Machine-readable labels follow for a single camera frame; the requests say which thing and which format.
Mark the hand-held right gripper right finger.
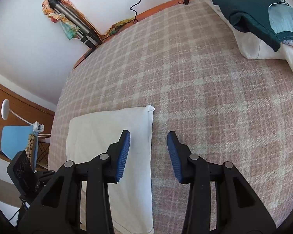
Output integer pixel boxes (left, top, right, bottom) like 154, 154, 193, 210
167, 131, 277, 234

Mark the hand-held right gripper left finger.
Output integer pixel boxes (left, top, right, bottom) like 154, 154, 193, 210
17, 130, 131, 234

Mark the white camisole top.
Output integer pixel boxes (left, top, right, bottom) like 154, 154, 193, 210
65, 105, 155, 234

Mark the folded clothes stack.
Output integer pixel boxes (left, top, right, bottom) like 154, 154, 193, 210
203, 0, 293, 82

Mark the leopard print cloth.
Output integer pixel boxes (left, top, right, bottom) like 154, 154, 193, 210
24, 134, 38, 161

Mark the blue chair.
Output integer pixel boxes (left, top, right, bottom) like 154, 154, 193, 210
1, 125, 37, 161

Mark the white clamp desk lamp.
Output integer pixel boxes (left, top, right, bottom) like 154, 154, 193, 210
1, 99, 45, 134

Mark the pink plaid blanket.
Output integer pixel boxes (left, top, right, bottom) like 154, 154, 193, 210
47, 0, 293, 234

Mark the orange patterned scarf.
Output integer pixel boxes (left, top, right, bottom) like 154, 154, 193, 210
47, 0, 138, 38

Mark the colourful knotted scarf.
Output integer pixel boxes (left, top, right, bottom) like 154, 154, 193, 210
41, 0, 81, 41

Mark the folded silver tripod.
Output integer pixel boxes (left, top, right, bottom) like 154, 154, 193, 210
47, 0, 102, 59

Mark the dark green garment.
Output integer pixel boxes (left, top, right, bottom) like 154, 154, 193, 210
198, 0, 293, 52

